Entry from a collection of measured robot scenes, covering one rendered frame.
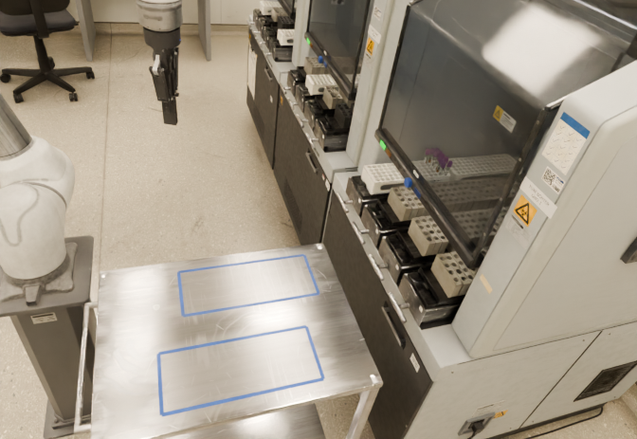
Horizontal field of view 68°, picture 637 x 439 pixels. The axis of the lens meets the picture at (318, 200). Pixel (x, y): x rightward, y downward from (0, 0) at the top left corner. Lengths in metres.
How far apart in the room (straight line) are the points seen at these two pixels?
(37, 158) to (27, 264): 0.28
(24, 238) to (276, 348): 0.67
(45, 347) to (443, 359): 1.14
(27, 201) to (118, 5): 3.69
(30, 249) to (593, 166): 1.26
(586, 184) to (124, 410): 0.99
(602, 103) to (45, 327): 1.46
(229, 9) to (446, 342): 4.12
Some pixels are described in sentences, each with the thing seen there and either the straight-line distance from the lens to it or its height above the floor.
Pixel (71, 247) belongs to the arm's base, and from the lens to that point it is 1.55.
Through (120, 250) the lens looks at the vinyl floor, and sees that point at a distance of 2.53.
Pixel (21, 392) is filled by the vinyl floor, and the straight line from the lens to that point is 2.17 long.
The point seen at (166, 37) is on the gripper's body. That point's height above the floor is 1.38.
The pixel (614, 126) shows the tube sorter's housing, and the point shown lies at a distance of 0.93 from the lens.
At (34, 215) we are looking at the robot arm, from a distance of 1.33.
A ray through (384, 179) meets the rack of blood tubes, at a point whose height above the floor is 0.86.
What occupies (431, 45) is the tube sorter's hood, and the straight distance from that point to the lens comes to 1.32.
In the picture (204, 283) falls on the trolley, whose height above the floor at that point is 0.82.
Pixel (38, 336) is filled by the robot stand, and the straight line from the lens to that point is 1.60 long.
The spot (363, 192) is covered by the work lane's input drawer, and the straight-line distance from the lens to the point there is 1.59.
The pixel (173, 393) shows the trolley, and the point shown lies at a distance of 1.09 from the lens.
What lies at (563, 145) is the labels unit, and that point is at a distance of 0.99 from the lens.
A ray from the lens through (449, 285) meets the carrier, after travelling 1.32.
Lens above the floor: 1.77
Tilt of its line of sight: 39 degrees down
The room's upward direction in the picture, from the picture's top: 9 degrees clockwise
